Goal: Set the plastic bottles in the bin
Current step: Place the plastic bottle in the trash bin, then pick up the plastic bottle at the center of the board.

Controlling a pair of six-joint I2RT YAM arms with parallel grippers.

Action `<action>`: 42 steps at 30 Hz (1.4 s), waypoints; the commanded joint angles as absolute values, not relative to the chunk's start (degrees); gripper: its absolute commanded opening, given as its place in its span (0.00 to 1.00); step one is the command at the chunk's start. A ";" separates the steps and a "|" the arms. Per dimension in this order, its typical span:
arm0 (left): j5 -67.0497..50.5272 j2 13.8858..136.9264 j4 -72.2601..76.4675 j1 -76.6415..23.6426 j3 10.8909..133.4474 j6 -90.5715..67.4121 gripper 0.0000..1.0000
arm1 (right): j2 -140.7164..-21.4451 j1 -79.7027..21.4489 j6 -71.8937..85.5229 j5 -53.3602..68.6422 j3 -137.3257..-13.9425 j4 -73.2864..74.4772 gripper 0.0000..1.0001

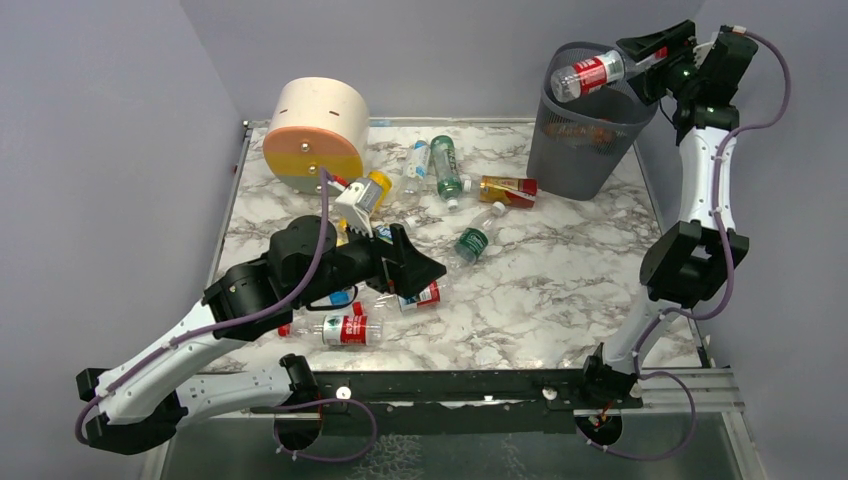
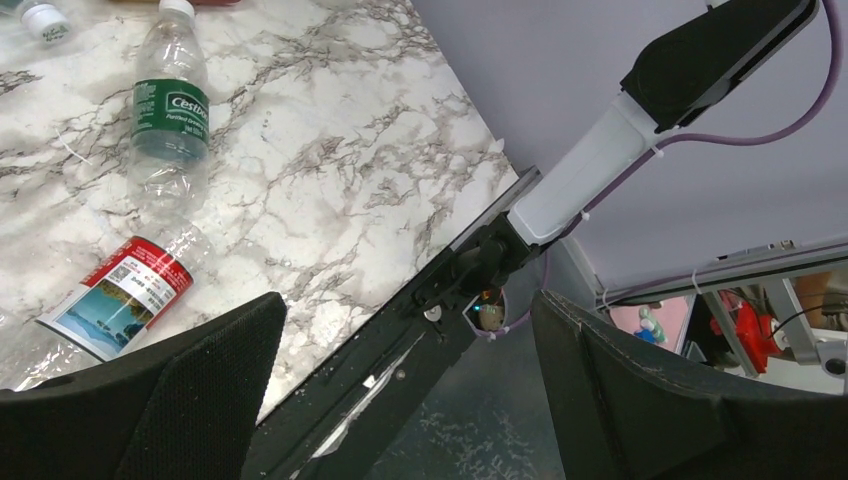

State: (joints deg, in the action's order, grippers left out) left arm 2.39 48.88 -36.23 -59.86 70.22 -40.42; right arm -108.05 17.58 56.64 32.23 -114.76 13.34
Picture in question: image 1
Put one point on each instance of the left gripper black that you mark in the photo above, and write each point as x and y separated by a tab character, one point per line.
390	266

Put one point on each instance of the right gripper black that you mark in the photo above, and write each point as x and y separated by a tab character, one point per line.
653	66

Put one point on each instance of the clear bottle red blue label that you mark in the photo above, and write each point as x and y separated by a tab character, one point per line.
432	296

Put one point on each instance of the clear bottle dark green label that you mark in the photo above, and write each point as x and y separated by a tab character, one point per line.
476	237

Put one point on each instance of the clear bottle red label red cap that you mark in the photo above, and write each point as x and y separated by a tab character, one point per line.
591	74

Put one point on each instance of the orange drink bottle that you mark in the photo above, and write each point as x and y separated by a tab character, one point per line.
580	135

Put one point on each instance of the clear bottle red label front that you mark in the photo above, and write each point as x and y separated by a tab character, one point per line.
337	330

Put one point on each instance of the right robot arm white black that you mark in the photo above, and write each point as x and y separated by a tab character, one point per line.
698	255

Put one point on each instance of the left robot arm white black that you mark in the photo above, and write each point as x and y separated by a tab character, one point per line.
140	404

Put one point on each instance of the grey mesh waste bin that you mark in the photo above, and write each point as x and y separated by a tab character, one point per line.
578	173

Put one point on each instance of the green plastic bottle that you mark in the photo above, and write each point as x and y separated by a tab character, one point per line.
449	184

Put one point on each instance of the yellow drink bottle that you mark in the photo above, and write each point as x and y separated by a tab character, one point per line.
384	183

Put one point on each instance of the clear bottle white blue label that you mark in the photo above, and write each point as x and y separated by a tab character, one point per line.
414	171

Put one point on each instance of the cream orange round drum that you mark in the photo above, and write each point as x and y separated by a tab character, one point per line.
318	123

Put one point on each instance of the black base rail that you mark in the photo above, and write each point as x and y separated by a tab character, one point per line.
442	403

